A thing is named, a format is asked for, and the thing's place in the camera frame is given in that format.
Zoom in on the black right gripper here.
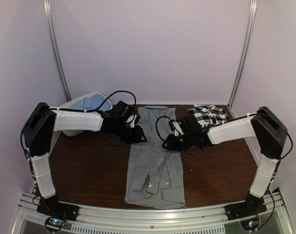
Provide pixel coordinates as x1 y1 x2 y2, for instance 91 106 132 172
163 132 195 151

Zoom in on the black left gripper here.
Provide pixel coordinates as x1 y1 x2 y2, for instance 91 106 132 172
113 120 147 144

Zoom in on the grey long sleeve shirt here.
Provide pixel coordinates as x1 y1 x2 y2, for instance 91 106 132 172
124 106 186 209

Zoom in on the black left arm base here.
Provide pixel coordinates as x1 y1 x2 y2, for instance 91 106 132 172
37 196 79 221

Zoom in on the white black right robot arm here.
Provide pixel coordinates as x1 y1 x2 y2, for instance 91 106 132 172
162 106 293 215

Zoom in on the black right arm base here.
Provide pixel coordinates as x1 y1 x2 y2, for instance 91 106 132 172
225 198 267 220

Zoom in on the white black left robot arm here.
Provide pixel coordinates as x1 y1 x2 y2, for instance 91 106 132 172
21 101 147 216

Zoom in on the black white plaid folded shirt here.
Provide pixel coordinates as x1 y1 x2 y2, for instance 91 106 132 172
186 104 229 127

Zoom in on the light blue folded shirt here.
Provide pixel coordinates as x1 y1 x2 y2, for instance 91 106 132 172
70 93 112 111

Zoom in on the white plastic laundry basket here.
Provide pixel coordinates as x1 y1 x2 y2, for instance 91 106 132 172
59 92 107 137

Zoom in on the right circuit board with leds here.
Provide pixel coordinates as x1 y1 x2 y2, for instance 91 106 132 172
240 218 260 232

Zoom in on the circuit board with leds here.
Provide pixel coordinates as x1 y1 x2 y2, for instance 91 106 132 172
240 218 260 232
44 217 66 232

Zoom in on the left circuit board with leds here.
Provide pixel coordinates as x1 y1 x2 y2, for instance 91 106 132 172
44 217 66 232

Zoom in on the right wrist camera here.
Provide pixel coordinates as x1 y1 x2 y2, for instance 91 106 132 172
169 113 203 137

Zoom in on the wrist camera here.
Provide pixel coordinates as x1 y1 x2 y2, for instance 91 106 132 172
110 101 140 128
169 113 203 137

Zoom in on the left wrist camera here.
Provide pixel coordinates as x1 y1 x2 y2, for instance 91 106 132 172
110 101 140 128

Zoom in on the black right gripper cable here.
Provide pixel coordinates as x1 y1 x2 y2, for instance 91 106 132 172
155 116 175 143

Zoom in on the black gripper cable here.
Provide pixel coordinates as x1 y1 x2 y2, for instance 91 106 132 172
155 116 175 143
20 90 137 147

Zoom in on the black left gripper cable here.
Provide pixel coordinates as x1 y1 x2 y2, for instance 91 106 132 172
20 90 137 147

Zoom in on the silver right corner post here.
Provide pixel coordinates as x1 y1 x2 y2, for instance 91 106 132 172
228 0 258 108

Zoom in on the silver corner post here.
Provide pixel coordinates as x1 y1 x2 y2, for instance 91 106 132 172
43 0 72 101
228 0 258 108

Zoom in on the aluminium front rail frame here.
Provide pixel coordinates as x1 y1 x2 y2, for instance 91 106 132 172
9 192 295 234

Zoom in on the silver left corner post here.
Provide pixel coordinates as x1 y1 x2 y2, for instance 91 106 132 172
43 0 72 101

